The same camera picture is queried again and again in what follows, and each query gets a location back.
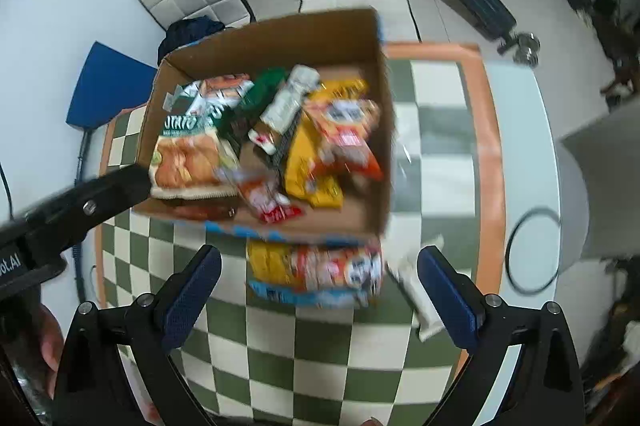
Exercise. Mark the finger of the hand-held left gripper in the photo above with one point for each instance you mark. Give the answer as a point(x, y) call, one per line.
point(100, 201)

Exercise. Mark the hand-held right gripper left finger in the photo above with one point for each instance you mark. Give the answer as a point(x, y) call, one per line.
point(192, 301)

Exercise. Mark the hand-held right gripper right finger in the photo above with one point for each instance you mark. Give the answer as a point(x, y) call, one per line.
point(450, 301)

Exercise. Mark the white snack packet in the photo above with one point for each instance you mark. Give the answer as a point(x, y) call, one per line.
point(420, 306)

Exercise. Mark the small yellow snack packet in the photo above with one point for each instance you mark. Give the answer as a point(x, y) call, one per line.
point(270, 261)

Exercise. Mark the light blue snack packet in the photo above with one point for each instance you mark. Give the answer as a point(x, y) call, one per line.
point(280, 293)

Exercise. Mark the dark red packet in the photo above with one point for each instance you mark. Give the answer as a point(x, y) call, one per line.
point(200, 209)

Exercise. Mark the potato chips bag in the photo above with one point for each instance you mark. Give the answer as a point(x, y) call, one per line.
point(185, 161)

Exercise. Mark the red white cartoon packet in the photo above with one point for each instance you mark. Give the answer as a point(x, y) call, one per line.
point(340, 268)

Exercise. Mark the red cartoon snack packet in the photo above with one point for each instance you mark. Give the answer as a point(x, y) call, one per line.
point(265, 201)

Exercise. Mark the large yellow snack packet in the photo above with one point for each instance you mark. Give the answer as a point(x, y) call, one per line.
point(305, 166)

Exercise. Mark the black snack packet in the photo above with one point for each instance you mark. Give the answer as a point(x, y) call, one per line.
point(282, 149)

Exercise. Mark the red white pouch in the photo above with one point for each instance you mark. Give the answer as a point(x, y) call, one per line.
point(345, 131)

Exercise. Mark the silver foil packet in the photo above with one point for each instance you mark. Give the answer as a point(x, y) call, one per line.
point(290, 99)

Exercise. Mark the cardboard box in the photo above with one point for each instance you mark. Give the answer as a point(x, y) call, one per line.
point(370, 71)

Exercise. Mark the person's left hand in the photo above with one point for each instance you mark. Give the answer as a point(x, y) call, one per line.
point(52, 341)

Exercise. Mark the blue wedge cushion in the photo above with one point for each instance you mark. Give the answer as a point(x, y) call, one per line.
point(105, 91)

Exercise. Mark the green white checkered tablecloth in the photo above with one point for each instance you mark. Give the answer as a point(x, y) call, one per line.
point(320, 356)

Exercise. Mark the dark cloth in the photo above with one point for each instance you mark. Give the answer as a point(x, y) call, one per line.
point(192, 31)

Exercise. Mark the chrome dumbbell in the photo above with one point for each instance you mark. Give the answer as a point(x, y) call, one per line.
point(522, 49)

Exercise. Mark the black exercise equipment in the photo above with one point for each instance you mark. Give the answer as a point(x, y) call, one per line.
point(617, 41)

